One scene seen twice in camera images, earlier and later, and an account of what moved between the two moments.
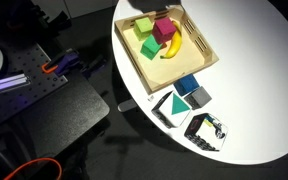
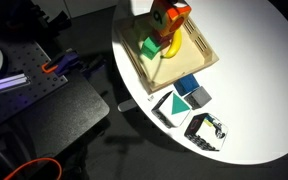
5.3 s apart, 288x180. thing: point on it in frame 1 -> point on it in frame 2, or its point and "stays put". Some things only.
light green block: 142,28 -> 148,42
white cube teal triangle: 171,110 stays put
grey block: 198,98 stays put
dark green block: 151,47 stays put
